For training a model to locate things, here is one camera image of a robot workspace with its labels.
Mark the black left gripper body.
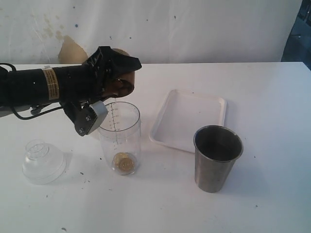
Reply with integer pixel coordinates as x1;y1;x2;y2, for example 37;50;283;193
58;58;110;115

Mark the brown wooden cup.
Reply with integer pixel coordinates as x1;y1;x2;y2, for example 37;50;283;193
81;48;137;98

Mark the stainless steel cup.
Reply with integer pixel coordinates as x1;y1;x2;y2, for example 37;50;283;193
193;125;243;193

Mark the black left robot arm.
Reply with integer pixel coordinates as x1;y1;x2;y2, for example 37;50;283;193
0;46;142;119

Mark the clear plastic shaker tumbler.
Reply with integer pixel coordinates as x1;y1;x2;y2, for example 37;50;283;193
98;101;141;175

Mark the clear shaker lid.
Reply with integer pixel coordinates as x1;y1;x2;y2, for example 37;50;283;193
22;139;67;185

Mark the white backdrop cloth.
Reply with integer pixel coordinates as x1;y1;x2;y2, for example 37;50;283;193
0;0;301;64

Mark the white rectangular tray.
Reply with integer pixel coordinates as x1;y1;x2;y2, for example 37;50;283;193
149;89;227;153

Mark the black cable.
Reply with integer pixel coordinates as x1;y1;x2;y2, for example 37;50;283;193
0;63;64;121

